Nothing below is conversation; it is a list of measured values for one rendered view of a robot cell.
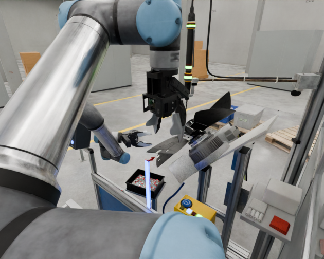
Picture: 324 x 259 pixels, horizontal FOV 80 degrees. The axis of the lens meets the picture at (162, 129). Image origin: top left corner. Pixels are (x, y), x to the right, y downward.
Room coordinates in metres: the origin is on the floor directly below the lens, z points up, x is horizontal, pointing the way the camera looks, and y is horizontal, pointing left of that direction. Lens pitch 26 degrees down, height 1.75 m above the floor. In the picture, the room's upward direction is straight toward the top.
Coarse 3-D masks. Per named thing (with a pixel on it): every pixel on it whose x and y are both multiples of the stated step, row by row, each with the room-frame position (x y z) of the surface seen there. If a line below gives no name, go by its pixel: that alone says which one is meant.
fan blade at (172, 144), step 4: (176, 136) 1.06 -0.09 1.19; (168, 140) 1.02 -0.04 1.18; (172, 140) 1.01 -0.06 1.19; (176, 140) 1.01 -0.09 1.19; (184, 140) 1.01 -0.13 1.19; (188, 140) 1.02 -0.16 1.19; (160, 144) 0.99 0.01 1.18; (164, 144) 0.97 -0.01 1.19; (168, 144) 0.96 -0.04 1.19; (172, 144) 0.96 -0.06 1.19; (176, 144) 0.96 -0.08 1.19; (180, 144) 0.95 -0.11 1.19; (184, 144) 0.96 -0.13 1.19; (152, 148) 0.97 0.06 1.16; (156, 148) 0.95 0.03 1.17; (160, 148) 0.93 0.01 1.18; (164, 148) 0.92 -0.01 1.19; (168, 148) 0.91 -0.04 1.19; (172, 148) 0.91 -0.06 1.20; (176, 148) 0.90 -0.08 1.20; (180, 148) 0.90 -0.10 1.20; (148, 152) 0.93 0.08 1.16; (152, 152) 0.91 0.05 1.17; (160, 152) 0.87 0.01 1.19; (164, 152) 0.86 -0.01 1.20; (168, 152) 0.85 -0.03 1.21; (172, 152) 0.85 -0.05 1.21; (176, 152) 0.84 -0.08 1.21
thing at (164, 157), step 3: (159, 156) 1.19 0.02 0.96; (162, 156) 1.16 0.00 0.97; (165, 156) 1.14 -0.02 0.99; (168, 156) 1.12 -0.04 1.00; (156, 159) 1.19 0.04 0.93; (162, 159) 1.14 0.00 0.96; (165, 159) 1.12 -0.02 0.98; (156, 162) 1.15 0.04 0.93; (159, 162) 1.13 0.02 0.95; (162, 162) 1.11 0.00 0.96; (156, 165) 1.12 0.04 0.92; (159, 165) 1.10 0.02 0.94
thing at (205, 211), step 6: (186, 198) 0.67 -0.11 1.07; (192, 198) 0.67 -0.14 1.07; (180, 204) 0.63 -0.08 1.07; (192, 204) 0.63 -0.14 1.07; (198, 204) 0.63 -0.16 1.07; (174, 210) 0.62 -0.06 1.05; (180, 210) 0.60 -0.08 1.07; (186, 210) 0.60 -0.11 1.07; (192, 210) 0.60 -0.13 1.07; (198, 210) 0.60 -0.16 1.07; (204, 210) 0.60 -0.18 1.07; (210, 210) 0.60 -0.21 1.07; (204, 216) 0.57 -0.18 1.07; (210, 216) 0.57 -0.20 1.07
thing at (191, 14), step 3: (192, 6) 1.07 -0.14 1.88; (192, 9) 1.06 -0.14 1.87; (192, 12) 1.06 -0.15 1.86; (189, 15) 1.06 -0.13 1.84; (192, 15) 1.06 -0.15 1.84; (189, 18) 1.06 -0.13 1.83; (192, 18) 1.06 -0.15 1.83; (186, 84) 1.06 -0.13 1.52; (189, 84) 1.06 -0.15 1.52; (186, 87) 1.06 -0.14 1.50; (189, 87) 1.06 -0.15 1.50; (189, 90) 1.06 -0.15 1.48; (189, 93) 1.06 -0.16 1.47; (186, 99) 1.06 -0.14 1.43
